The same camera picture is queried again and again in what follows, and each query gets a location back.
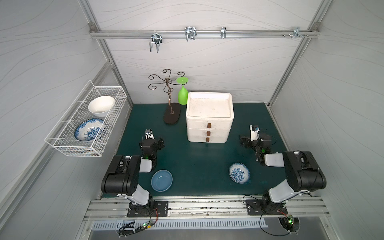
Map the white three-drawer cabinet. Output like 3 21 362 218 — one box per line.
186 92 234 144

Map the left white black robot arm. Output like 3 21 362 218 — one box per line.
101 137 165 209

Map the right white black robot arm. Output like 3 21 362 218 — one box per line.
239 133 327 209

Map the blue white patterned bowl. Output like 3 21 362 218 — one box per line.
229 163 251 184

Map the plain blue bowl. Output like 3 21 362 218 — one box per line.
151 170 173 193

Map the brown metal cup rack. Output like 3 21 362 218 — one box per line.
148 69 182 125

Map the green plastic wine glass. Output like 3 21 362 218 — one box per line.
177 77 189 105

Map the white bowl in basket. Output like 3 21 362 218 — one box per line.
88 96 115 118

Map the blue patterned bowl in basket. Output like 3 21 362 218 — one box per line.
74 118 106 142

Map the metal hook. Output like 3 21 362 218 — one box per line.
149 33 163 53
221 27 227 39
282 27 309 39
184 27 197 42

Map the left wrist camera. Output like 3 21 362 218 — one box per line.
144 129 155 140

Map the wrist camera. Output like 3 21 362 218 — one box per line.
144 129 155 140
250 125 260 141

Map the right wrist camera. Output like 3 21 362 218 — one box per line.
250 125 260 141

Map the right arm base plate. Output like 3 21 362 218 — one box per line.
245 199 288 216

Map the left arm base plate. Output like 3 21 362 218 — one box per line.
127 201 169 218

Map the white wire basket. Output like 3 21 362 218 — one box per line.
45 81 127 157

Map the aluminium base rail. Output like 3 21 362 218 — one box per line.
84 195 331 220

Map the black cable right base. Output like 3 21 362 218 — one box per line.
258 212 298 238

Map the aluminium top rail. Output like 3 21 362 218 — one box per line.
90 30 321 40

